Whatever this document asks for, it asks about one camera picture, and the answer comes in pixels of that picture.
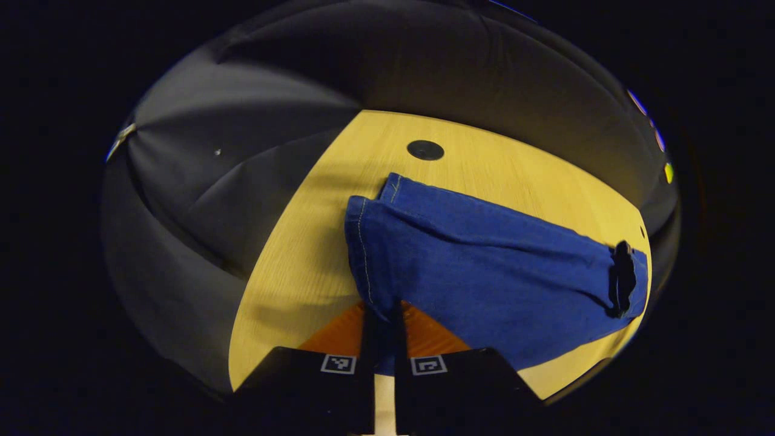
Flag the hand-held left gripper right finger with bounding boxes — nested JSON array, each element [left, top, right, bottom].
[[394, 301, 544, 435]]

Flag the blue jeans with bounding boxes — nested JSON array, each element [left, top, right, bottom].
[[344, 173, 650, 375]]

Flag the silver metal clip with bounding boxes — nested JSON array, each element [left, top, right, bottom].
[[107, 123, 137, 163]]

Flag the black backdrop cloth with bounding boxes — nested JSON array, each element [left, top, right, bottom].
[[100, 0, 682, 400]]

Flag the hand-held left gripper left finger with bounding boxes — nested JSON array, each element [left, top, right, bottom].
[[232, 302, 377, 435]]

